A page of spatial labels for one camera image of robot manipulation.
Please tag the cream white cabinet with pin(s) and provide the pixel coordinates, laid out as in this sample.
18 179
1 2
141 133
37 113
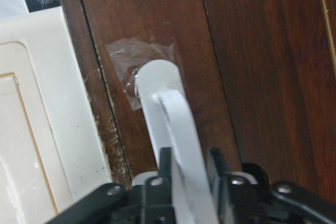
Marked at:
51 154

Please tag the dark wooden drawer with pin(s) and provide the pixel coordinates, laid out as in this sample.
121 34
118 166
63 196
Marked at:
259 76

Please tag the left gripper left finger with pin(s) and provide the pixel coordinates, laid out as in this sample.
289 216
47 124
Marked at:
150 202

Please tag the white drawer handle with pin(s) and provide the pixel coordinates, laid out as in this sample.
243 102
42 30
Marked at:
170 124

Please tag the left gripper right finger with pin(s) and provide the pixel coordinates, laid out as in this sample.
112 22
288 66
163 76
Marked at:
240 198

